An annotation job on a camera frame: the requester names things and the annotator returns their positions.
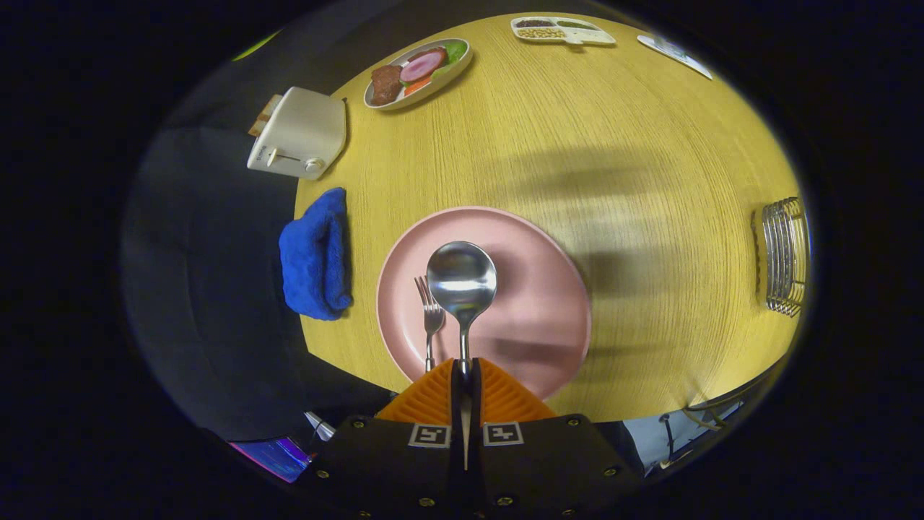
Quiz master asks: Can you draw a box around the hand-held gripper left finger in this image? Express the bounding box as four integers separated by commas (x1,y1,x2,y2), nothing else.
296,358,459,520

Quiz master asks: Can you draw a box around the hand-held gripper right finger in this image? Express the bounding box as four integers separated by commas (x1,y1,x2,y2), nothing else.
469,357,647,520

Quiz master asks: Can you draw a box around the metal fork with wooden handle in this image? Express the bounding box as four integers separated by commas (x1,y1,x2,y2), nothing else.
414,275,446,373

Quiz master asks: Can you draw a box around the metal spoon with wooden handle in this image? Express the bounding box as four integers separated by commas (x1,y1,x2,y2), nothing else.
426,240,497,474

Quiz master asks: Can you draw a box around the purple lit screen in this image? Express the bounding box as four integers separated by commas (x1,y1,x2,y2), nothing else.
230,436,313,483

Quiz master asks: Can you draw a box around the pink round plate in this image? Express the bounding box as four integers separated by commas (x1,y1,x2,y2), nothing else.
376,207,593,402

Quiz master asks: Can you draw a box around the dark chair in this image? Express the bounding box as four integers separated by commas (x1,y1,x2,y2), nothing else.
682,361,784,434

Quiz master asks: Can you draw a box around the blue folded towel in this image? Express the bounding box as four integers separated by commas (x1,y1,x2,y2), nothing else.
279,188,353,321

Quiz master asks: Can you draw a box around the white toaster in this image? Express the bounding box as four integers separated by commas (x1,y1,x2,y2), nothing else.
247,87,347,181

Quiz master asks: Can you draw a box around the toast slice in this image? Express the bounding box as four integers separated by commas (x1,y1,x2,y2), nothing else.
249,94,284,137

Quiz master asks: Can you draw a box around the brown meat piece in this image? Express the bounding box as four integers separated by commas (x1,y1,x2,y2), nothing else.
371,65,403,105

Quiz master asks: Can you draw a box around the white oval food plate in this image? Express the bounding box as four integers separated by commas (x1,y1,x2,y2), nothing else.
363,38,473,111

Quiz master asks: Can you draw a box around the pink ham slice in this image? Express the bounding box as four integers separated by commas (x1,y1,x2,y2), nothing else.
399,48,448,82

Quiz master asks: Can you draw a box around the white coaster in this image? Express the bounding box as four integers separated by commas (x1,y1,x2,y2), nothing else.
637,35,713,80

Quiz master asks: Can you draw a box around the white divided grain dish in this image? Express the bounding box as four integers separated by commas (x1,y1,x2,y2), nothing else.
510,16,616,47

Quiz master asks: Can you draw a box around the metal wire basket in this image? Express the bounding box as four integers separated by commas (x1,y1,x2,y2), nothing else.
753,197,809,317

